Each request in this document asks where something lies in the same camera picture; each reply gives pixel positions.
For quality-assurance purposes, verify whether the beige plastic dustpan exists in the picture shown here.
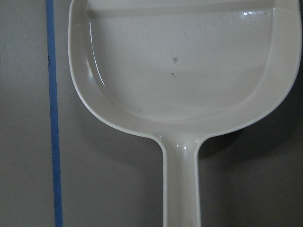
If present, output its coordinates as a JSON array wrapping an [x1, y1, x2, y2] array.
[[68, 0, 302, 227]]

